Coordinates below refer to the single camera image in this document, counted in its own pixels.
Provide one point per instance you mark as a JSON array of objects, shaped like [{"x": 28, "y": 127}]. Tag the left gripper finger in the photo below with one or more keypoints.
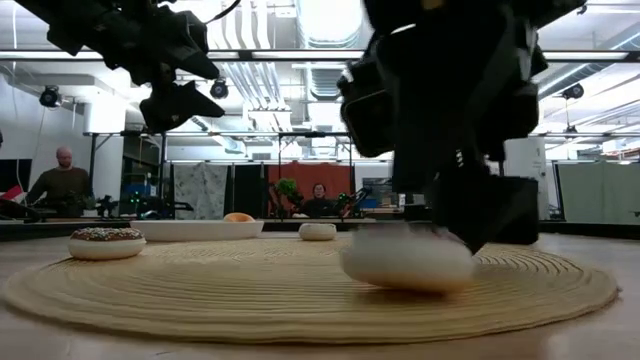
[
  {"x": 200, "y": 67},
  {"x": 195, "y": 105}
]

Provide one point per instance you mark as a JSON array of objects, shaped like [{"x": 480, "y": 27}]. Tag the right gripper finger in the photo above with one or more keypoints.
[{"x": 470, "y": 210}]

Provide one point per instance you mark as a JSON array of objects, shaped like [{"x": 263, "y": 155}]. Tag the small chocolate sprinkled donut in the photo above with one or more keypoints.
[
  {"x": 105, "y": 247},
  {"x": 400, "y": 265}
]

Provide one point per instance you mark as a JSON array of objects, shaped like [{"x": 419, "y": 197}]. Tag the small red sprinkled donut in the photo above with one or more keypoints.
[{"x": 239, "y": 218}]

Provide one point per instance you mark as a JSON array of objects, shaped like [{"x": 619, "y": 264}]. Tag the small cream plain donut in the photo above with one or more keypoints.
[{"x": 317, "y": 232}]

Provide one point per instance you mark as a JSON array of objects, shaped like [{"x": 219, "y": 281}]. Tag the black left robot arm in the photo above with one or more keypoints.
[{"x": 75, "y": 25}]

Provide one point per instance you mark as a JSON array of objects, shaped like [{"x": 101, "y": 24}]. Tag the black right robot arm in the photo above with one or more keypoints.
[{"x": 555, "y": 10}]

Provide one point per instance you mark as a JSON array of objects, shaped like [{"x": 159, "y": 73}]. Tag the black ceiling spotlight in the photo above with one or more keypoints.
[
  {"x": 50, "y": 96},
  {"x": 573, "y": 91},
  {"x": 219, "y": 89}
]

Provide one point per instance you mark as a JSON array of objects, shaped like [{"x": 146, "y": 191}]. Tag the green plant in black pot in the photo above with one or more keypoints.
[{"x": 522, "y": 210}]

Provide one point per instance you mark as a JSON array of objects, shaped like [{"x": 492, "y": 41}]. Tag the white column with poster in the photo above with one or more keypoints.
[{"x": 525, "y": 160}]

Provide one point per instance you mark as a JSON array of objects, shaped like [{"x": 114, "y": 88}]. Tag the grey patterned cloth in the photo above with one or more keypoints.
[{"x": 200, "y": 187}]

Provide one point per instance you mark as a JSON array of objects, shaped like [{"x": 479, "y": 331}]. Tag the black tripod stand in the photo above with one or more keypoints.
[{"x": 92, "y": 150}]

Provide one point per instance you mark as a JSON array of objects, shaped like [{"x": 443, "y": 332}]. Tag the small green background plant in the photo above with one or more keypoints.
[{"x": 287, "y": 187}]

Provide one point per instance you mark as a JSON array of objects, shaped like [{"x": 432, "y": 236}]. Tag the white round plate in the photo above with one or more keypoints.
[{"x": 200, "y": 231}]

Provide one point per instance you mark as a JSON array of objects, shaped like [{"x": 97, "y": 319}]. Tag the orange curtain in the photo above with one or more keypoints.
[{"x": 300, "y": 175}]

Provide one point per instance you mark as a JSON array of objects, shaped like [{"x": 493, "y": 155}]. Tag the green partition panel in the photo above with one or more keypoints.
[{"x": 600, "y": 192}]

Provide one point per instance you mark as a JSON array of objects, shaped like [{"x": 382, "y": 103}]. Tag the person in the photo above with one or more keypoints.
[
  {"x": 60, "y": 182},
  {"x": 319, "y": 205}
]

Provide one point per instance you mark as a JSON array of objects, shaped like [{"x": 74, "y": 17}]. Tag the round woven straw placemat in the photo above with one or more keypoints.
[{"x": 250, "y": 300}]

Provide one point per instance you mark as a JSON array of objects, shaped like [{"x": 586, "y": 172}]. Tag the red and white object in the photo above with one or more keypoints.
[{"x": 10, "y": 193}]

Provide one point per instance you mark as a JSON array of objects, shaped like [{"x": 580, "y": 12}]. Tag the black overhead frame bar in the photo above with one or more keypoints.
[{"x": 300, "y": 55}]

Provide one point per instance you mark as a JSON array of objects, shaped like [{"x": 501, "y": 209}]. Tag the silver ventilation duct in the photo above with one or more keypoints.
[{"x": 327, "y": 80}]

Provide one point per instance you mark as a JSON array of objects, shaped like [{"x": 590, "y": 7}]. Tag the black wall screen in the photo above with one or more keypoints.
[{"x": 15, "y": 175}]

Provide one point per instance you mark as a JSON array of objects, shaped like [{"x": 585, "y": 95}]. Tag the black aluminium table frame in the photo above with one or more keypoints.
[{"x": 30, "y": 227}]

